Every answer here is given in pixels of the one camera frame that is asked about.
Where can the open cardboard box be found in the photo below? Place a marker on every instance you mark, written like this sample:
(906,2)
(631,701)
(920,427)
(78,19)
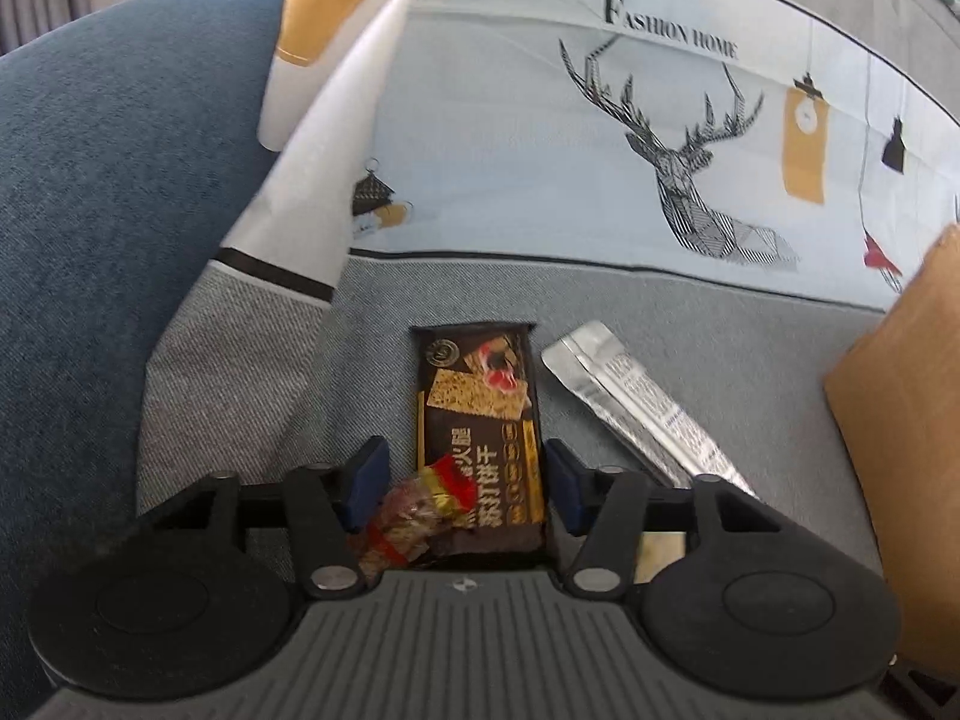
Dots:
(894,397)

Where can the silver foil stick packet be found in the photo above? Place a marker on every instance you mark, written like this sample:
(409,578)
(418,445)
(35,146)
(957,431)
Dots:
(595,366)

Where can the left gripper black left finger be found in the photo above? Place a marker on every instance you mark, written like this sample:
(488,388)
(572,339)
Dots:
(319,509)

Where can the grey deer print sofa cover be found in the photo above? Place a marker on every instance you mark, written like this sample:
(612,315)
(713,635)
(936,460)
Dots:
(736,188)

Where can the small red yellow candy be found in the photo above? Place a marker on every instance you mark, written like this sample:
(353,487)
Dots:
(411,514)

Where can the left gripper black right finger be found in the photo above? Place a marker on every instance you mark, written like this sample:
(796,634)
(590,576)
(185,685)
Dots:
(617,512)

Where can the dark brown cracker pack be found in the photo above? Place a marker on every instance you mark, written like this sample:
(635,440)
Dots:
(476,402)

